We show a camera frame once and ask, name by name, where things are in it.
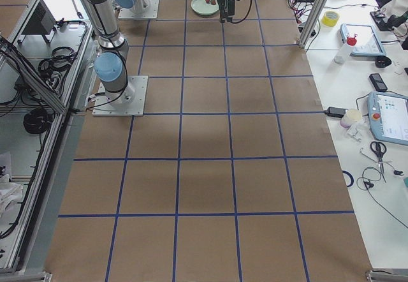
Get teach pendant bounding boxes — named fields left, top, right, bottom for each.
left=339, top=24, right=386, bottom=57
left=367, top=91, right=407, bottom=145

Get yellow tape roll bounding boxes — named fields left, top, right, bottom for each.
left=321, top=11, right=340, bottom=27

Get white paper cup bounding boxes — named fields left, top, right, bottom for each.
left=340, top=108, right=363, bottom=128

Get black handled scissors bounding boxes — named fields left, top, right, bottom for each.
left=370, top=141, right=387, bottom=182

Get aluminium frame post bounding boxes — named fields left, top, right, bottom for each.
left=298, top=0, right=327, bottom=48

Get black phone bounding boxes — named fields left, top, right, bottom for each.
left=369, top=73, right=388, bottom=93

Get near teach pendant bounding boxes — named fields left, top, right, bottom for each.
left=367, top=91, right=407, bottom=145

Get red capped plastic bottle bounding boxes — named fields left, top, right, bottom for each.
left=333, top=34, right=357, bottom=64

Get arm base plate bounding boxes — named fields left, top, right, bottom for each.
left=92, top=75, right=149, bottom=117
left=117, top=0, right=160, bottom=20

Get far teach pendant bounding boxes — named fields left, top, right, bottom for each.
left=339, top=24, right=386, bottom=57

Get black power adapter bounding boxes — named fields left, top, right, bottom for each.
left=324, top=107, right=347, bottom=119

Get light green plate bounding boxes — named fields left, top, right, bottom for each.
left=191, top=0, right=219, bottom=16

